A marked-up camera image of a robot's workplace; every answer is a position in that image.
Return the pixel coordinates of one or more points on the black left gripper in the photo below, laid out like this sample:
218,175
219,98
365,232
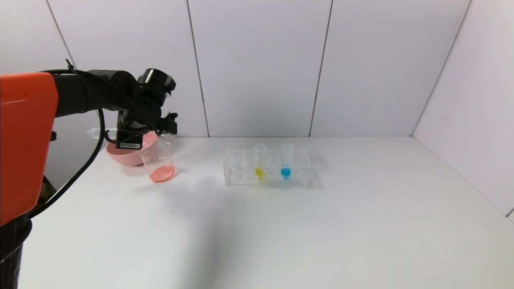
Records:
129,143

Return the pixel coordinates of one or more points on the test tube with red pigment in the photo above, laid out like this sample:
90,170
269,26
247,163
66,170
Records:
100,133

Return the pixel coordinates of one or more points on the test tube with yellow pigment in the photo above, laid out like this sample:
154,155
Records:
259,172

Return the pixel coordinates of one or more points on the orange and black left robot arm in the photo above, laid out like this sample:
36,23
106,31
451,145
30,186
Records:
24,140

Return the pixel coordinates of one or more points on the clear glass beaker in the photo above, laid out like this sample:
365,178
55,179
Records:
162,172

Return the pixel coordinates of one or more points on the clear acrylic test tube rack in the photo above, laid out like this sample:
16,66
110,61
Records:
273,181

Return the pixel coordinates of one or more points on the test tube with blue pigment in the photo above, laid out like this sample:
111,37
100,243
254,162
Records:
286,172

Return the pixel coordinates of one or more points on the pink plastic bowl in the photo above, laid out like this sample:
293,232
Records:
124,157

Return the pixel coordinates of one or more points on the dark background furniture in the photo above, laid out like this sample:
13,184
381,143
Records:
47,188

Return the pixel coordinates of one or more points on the white wrist camera black mount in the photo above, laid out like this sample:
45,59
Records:
168,124

